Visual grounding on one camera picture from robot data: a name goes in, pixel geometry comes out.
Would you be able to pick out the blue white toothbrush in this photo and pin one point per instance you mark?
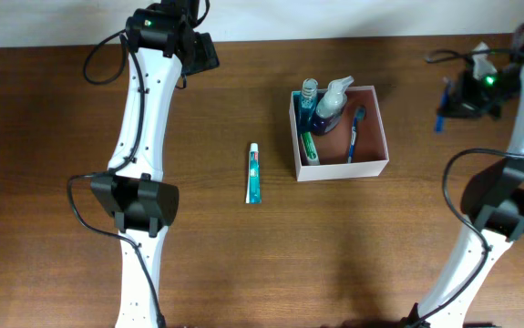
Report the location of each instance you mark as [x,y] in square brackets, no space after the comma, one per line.
[359,115]

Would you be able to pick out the pink cardboard box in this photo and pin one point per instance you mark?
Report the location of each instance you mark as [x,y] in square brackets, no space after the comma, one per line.
[370,152]

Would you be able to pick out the teal mouthwash bottle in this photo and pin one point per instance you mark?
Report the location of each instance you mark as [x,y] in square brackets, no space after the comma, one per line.
[306,105]

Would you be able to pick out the green white soap box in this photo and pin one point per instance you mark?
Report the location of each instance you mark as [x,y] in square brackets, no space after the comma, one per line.
[309,149]

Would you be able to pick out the teal white toothpaste tube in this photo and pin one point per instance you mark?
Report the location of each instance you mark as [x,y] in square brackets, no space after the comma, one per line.
[253,193]

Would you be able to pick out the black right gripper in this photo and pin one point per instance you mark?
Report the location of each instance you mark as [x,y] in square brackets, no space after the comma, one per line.
[460,104]

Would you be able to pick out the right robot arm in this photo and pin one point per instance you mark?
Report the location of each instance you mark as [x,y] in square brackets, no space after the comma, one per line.
[491,209]

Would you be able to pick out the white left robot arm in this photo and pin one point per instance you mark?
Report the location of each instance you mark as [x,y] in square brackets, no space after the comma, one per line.
[160,48]

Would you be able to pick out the purple spray bottle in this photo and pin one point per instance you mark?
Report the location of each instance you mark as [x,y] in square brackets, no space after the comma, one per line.
[330,107]

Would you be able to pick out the blue disposable razor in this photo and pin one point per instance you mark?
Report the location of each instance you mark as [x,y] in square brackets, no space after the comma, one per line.
[439,125]

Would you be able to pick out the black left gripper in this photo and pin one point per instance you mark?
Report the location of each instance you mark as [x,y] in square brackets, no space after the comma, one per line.
[206,55]

